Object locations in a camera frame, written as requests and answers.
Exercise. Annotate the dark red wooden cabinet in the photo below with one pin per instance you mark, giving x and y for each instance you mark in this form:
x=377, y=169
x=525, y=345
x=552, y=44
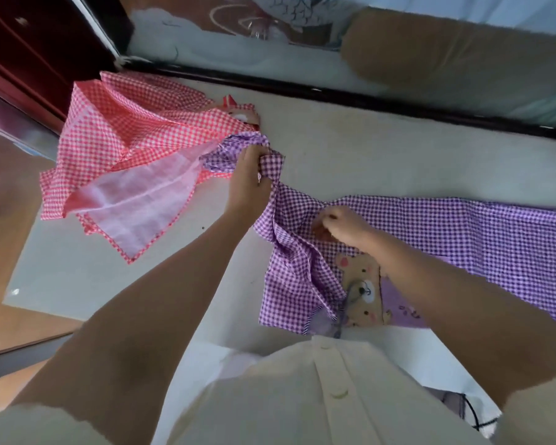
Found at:
x=32, y=46

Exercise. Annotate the person's left hand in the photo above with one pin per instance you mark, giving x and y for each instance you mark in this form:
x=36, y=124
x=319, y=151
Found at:
x=245, y=183

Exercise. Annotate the purple gingham apron with bear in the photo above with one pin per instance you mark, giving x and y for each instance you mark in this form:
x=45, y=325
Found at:
x=468, y=240

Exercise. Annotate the person's white button shirt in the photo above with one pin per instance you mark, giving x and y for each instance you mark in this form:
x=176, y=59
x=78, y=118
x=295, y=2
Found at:
x=324, y=393

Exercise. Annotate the black frame strip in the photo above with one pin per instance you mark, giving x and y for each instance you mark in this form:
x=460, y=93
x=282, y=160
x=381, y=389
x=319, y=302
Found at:
x=333, y=97

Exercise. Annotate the person's right forearm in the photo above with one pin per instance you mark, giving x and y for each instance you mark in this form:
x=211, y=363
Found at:
x=449, y=301

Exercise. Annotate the brown cushion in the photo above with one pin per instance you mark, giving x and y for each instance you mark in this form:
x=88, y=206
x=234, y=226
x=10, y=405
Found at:
x=449, y=48

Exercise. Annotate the person's right hand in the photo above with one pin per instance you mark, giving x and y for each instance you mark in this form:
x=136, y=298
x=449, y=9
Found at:
x=347, y=227

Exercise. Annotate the red gingham apron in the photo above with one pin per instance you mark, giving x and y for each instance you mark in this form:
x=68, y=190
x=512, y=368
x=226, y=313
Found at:
x=120, y=152

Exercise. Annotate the person's left forearm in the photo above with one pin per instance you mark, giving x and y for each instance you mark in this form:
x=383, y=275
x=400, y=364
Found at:
x=167, y=301

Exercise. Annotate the person's left fingers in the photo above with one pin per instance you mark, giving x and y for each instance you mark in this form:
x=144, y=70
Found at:
x=265, y=161

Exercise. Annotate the person's right fingers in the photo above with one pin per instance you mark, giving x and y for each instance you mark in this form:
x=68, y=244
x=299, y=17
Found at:
x=326, y=222

